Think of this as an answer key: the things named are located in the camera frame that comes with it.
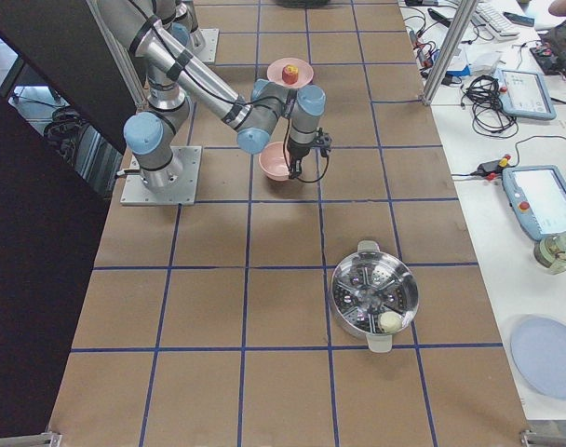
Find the coiled black cable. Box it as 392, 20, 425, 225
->
461, 74, 519, 138

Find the near teach pendant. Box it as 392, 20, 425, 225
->
502, 165, 566, 241

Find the red yellow apple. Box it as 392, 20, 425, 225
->
281, 64, 299, 85

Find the light blue plate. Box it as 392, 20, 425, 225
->
510, 317, 566, 400

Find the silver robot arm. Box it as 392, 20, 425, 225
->
98, 1, 331, 191
156, 0, 206, 54

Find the teach pendant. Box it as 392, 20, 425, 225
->
493, 69, 557, 120
502, 165, 566, 241

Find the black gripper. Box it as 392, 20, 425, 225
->
286, 129, 332, 180

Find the stainless steel steamer pot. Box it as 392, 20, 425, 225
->
328, 240, 419, 353

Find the white keyboard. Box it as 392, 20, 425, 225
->
471, 2, 519, 41

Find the glass jar with lid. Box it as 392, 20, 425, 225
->
533, 232, 566, 274

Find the pink plate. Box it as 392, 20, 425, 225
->
266, 58, 314, 88

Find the black power adapter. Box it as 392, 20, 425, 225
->
475, 160, 504, 177

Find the pink bowl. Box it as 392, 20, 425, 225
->
259, 142, 290, 182

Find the aluminium frame post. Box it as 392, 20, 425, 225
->
421, 0, 478, 105

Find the far teach pendant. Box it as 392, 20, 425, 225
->
493, 69, 557, 120

